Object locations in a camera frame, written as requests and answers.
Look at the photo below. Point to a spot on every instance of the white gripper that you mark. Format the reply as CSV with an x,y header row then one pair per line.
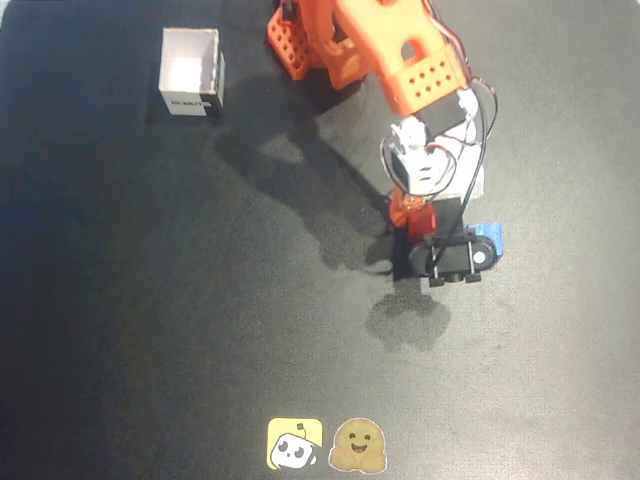
x,y
419,223

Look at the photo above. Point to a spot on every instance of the red cube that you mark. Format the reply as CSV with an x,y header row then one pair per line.
x,y
421,222

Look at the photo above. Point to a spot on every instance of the orange and white robot arm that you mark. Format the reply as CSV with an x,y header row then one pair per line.
x,y
380,45

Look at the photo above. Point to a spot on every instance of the blue cube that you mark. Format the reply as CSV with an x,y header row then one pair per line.
x,y
492,235

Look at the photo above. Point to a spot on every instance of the white cardboard box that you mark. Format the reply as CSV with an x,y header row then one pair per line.
x,y
190,70

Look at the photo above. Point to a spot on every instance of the black webcam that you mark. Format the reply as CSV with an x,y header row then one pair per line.
x,y
452,257

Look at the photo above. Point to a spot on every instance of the hugging face emoji sticker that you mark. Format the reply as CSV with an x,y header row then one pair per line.
x,y
357,445

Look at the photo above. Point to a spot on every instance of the yellow robot face sticker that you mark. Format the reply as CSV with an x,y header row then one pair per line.
x,y
294,443

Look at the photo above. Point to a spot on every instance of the black table mat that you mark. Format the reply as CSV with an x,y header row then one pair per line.
x,y
150,300

